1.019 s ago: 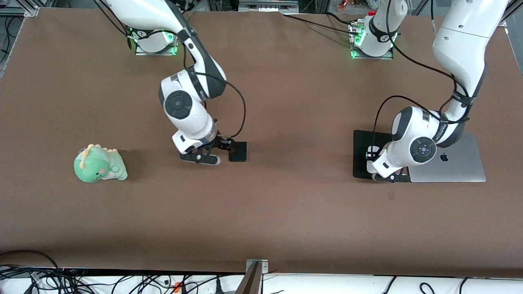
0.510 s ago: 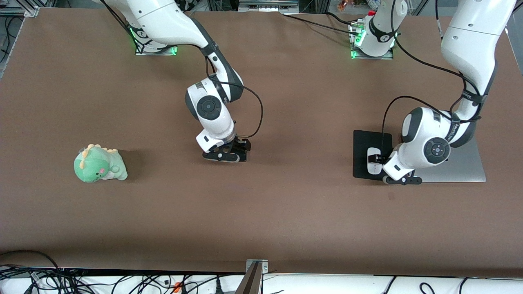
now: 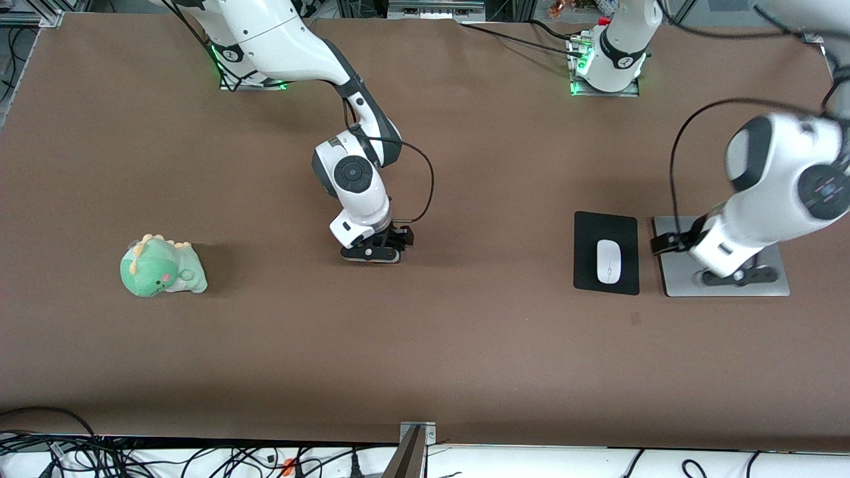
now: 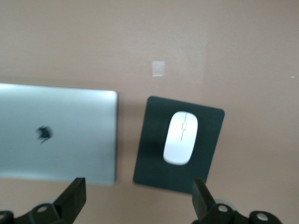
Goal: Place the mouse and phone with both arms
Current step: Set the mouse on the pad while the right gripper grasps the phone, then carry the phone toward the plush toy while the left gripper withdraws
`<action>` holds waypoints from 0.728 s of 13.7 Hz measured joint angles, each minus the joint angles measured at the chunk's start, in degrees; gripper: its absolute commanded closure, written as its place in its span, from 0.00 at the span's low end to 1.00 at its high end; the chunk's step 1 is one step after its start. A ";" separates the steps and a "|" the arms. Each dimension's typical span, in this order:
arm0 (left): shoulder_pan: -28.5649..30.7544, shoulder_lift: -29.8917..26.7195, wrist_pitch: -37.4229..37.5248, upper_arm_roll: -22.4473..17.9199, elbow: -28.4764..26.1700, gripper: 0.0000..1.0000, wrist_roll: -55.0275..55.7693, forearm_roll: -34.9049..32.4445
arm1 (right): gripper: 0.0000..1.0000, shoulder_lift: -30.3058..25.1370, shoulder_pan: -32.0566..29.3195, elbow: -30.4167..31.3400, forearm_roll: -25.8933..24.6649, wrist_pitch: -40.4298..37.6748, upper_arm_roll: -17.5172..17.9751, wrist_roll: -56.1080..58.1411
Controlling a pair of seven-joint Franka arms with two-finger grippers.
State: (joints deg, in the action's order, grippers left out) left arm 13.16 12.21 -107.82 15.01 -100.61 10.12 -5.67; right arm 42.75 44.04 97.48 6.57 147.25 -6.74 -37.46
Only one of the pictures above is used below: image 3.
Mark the white computer mouse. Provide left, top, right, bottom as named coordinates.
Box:
left=596, top=238, right=622, bottom=285

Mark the black mouse pad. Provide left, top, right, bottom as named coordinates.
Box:
left=573, top=210, right=641, bottom=296

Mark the silver closed laptop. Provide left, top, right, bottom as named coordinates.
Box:
left=652, top=215, right=792, bottom=298

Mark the green dinosaur plush toy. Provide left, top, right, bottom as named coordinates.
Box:
left=120, top=233, right=209, bottom=297

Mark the white shelf board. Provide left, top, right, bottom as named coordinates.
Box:
left=0, top=439, right=850, bottom=478

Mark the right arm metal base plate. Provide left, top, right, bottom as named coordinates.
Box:
left=218, top=66, right=289, bottom=91

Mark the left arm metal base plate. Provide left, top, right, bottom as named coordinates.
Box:
left=569, top=35, right=641, bottom=98

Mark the metal clamp bracket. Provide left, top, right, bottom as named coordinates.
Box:
left=399, top=421, right=438, bottom=446

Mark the grey camera pole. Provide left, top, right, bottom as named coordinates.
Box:
left=381, top=425, right=426, bottom=478

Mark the metal frame crossbar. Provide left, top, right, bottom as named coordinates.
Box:
left=386, top=0, right=487, bottom=22

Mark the long black base cable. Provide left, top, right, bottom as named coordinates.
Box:
left=460, top=22, right=586, bottom=58

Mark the short black base cable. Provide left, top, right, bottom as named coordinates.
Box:
left=528, top=18, right=586, bottom=42

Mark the black arched floor cable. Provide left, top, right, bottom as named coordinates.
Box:
left=0, top=406, right=98, bottom=441

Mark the aluminium frame profile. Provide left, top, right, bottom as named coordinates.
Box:
left=0, top=8, right=65, bottom=29

